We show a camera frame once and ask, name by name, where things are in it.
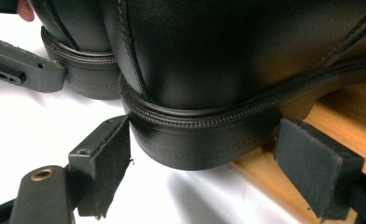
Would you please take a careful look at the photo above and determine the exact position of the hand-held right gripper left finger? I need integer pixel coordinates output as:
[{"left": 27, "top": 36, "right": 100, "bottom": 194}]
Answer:
[{"left": 66, "top": 114, "right": 132, "bottom": 219}]

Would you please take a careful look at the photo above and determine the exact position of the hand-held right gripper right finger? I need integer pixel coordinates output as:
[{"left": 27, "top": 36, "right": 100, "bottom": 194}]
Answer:
[{"left": 274, "top": 117, "right": 366, "bottom": 220}]

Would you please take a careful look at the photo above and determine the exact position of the black leather shoe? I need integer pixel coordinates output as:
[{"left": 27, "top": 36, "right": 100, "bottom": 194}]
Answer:
[
  {"left": 28, "top": 0, "right": 123, "bottom": 101},
  {"left": 101, "top": 0, "right": 366, "bottom": 172}
]

